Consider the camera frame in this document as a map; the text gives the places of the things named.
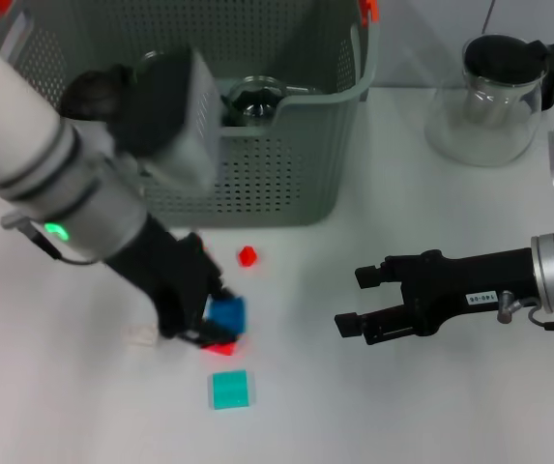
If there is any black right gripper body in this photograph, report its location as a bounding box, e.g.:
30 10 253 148
398 247 542 338

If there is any small white toy brick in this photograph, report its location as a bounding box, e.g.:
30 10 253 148
125 326 160 345

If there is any dark clay teapot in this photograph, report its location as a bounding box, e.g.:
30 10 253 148
60 65 132 122

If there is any left arm grey cable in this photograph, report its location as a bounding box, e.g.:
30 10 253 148
0 212 99 266

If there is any right arm metal cable connector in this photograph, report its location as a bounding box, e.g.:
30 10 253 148
496 289 541 324

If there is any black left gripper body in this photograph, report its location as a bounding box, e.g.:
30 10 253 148
105 216 225 340

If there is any grey-green perforated storage bin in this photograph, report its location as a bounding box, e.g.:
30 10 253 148
0 0 384 228

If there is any glass pitcher with black lid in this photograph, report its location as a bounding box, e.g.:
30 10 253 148
424 34 554 168

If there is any red sloped toy brick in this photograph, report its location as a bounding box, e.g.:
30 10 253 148
201 341 238 359

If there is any teal toy plate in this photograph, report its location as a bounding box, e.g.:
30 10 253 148
207 369 258 411

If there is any blue toy plate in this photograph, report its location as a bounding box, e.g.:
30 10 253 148
207 296 248 335

